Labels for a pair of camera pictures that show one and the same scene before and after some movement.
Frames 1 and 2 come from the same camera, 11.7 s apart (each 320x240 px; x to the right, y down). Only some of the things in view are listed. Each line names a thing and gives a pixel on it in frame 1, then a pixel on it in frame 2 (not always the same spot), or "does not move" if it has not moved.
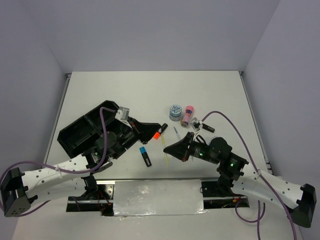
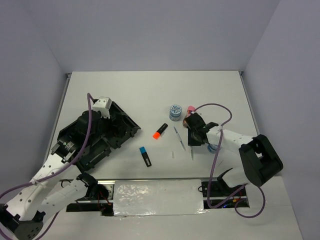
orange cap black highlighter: [157, 134] does not move
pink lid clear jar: [187, 115] does not move
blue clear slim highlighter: [177, 133] does not move
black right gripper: [179, 149] → [191, 142]
